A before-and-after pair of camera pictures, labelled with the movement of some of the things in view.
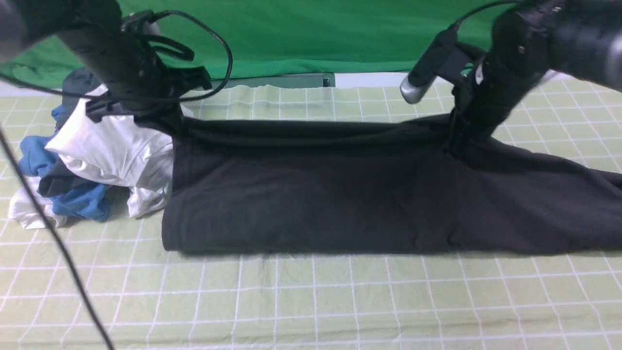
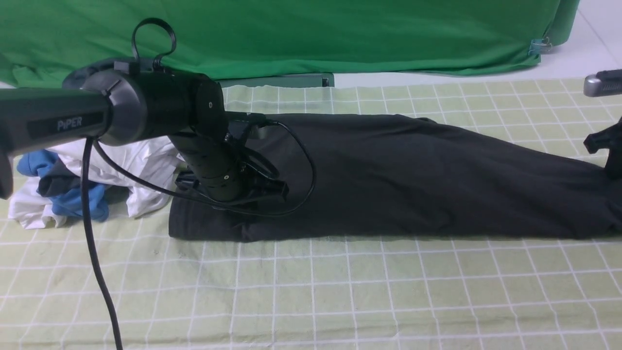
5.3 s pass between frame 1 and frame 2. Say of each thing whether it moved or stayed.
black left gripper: moved
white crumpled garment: stayed
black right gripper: moved
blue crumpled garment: stayed
